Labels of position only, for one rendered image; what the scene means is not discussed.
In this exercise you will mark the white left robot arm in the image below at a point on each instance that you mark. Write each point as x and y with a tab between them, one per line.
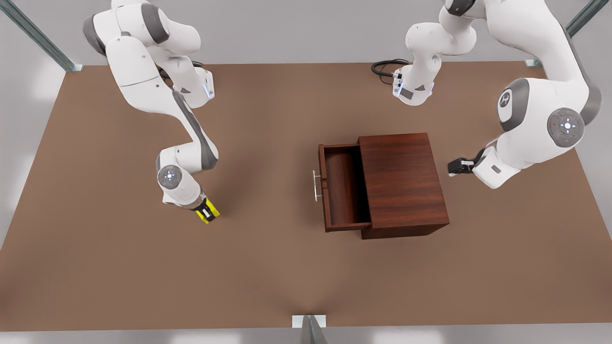
535	119

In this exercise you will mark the silver frame post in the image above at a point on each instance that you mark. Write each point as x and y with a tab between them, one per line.
578	19
310	327
38	36

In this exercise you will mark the small yellow block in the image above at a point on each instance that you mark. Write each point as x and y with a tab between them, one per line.
211	215

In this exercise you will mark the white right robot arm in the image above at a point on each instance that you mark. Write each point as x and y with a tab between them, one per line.
138	71

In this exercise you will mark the dark wooden cabinet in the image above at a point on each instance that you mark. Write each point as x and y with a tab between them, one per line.
401	181

